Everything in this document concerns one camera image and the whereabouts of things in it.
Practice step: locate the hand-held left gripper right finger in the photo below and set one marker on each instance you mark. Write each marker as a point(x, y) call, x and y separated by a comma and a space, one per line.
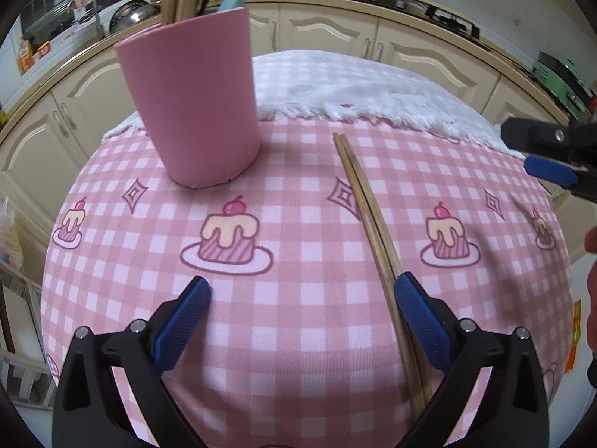
point(419, 322)

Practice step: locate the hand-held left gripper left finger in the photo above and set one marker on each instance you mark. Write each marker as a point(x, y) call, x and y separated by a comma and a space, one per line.
point(184, 317)

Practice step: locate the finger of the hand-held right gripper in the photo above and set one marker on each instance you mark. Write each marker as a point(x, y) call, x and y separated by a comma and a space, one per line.
point(536, 137)
point(550, 171)

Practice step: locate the pink cup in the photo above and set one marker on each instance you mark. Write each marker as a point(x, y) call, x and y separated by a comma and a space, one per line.
point(196, 102)

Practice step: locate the person's right hand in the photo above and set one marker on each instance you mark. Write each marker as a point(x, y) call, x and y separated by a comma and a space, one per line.
point(593, 298)

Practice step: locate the green appliance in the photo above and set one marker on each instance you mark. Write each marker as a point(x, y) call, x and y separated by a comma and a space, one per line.
point(559, 84)

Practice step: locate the pink plaid cake tablecloth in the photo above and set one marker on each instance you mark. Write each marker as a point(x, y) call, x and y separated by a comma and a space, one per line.
point(303, 312)

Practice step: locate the orange packet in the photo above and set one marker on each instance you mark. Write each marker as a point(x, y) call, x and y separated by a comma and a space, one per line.
point(574, 336)
point(25, 56)
point(44, 50)

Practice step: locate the bear print fringed towel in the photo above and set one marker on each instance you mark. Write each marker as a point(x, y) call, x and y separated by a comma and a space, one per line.
point(373, 84)

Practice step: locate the black gas stove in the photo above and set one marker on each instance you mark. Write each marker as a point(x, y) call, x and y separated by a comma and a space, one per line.
point(405, 4)

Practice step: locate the clear plastic bag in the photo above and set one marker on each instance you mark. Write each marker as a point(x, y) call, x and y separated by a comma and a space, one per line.
point(9, 233)

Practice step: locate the cream base cabinets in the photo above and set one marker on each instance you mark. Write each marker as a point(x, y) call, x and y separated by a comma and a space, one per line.
point(326, 32)

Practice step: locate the steel wok lid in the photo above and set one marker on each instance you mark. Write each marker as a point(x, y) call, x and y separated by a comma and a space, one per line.
point(133, 16)

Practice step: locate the steel faucet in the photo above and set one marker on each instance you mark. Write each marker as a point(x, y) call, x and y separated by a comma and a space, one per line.
point(95, 23)

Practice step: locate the pink cloth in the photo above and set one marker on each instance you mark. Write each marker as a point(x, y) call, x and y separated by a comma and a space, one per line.
point(81, 2)

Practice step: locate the dark barred window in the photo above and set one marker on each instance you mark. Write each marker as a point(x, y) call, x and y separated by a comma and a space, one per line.
point(51, 0)

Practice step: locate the white wooden frame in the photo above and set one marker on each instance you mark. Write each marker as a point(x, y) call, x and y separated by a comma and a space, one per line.
point(28, 359)

